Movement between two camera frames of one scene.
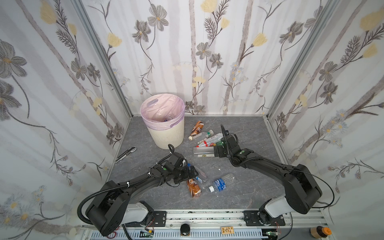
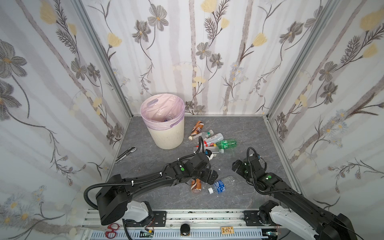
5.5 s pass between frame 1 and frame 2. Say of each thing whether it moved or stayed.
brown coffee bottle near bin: stayed
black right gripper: moved
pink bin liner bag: stayed
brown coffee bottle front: moved
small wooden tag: stayed
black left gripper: moved
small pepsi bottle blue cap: stayed
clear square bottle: stayed
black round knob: stayed
